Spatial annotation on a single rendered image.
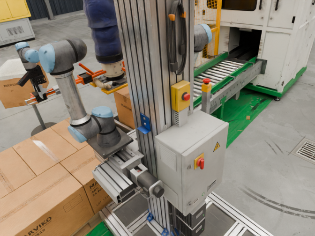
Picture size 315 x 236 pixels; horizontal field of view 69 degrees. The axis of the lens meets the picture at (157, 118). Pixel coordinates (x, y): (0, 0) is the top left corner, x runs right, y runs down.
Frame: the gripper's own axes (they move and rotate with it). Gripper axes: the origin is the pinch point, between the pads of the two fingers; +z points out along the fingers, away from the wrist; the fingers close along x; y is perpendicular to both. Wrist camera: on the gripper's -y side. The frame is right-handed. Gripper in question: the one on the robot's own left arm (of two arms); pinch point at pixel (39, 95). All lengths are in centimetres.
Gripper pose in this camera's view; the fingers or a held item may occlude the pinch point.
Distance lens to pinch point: 177.5
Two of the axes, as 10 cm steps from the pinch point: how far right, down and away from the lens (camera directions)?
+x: -6.6, -3.9, 6.4
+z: 0.8, 8.2, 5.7
